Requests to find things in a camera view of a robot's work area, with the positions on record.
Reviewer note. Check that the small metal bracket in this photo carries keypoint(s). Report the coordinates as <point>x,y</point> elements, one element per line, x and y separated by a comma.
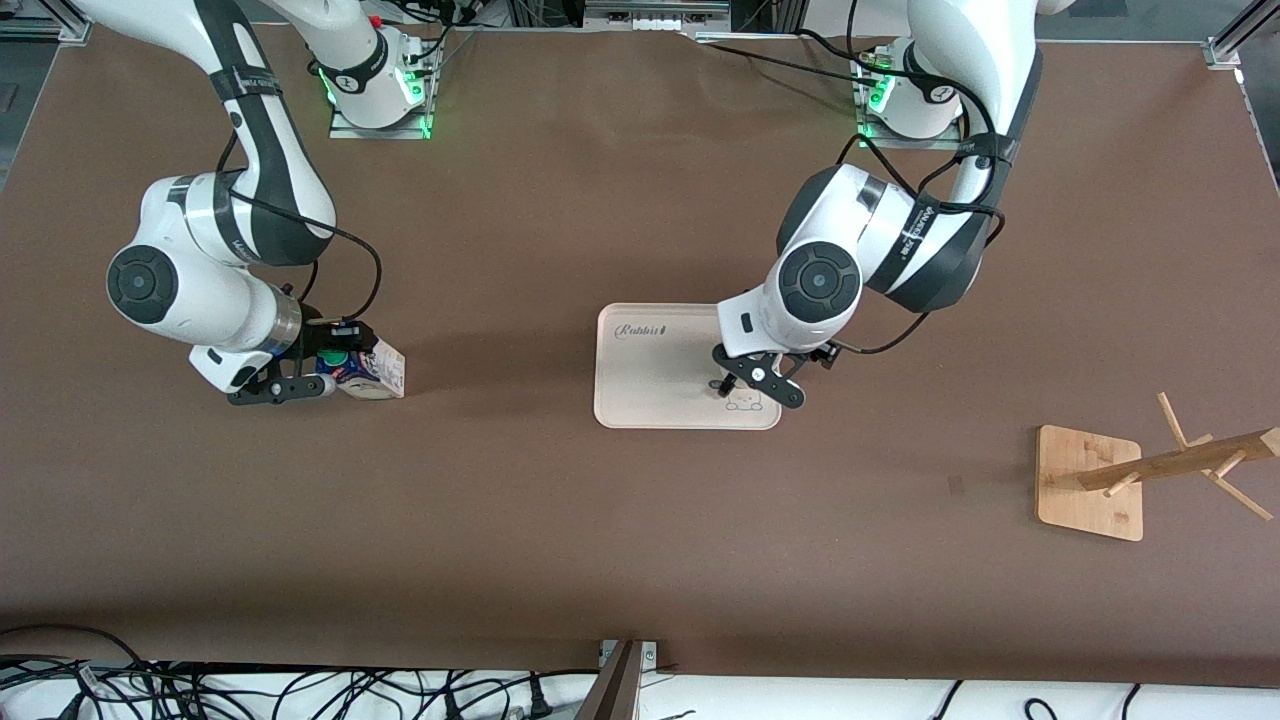
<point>650,655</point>

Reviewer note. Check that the wooden mug rack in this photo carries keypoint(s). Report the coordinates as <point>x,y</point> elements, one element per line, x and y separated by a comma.
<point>1085,480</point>

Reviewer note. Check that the aluminium arm base plate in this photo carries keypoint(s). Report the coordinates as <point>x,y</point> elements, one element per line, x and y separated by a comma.
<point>900,143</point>
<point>345,128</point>

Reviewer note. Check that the dark metal bar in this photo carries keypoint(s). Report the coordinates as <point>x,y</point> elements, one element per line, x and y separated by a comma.
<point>615,690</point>

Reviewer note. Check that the grey power strip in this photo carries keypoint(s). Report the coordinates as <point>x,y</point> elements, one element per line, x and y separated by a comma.
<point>650,15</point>

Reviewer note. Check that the aluminium frame profile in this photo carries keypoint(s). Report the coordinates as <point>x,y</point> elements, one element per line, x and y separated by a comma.
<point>60,25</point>
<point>1225,50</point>

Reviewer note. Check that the blue and white milk carton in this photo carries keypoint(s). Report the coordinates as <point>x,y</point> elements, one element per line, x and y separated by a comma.
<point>385,375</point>

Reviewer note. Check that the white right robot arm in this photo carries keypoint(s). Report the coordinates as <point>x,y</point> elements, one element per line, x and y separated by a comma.
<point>190,290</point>

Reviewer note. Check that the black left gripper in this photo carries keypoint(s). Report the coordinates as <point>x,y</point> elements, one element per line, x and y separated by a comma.
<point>822,353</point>

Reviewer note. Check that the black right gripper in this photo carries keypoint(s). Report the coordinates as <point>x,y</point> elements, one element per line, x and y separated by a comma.
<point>322,337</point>

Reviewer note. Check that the cream tray with rabbit print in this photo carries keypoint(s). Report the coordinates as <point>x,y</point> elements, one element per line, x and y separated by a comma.
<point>650,380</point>

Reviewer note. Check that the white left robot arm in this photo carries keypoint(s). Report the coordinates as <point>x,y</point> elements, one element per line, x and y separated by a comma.
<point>820,280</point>

